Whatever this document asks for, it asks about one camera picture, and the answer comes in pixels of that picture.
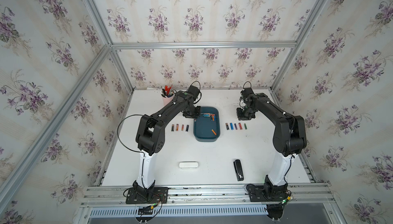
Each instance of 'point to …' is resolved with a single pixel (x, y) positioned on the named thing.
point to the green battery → (245, 127)
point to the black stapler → (238, 170)
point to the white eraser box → (189, 165)
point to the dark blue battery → (187, 128)
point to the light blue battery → (232, 126)
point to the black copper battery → (227, 126)
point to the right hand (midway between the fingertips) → (242, 118)
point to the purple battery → (236, 126)
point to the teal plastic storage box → (206, 127)
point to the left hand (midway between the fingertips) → (199, 117)
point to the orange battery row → (214, 132)
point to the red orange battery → (182, 129)
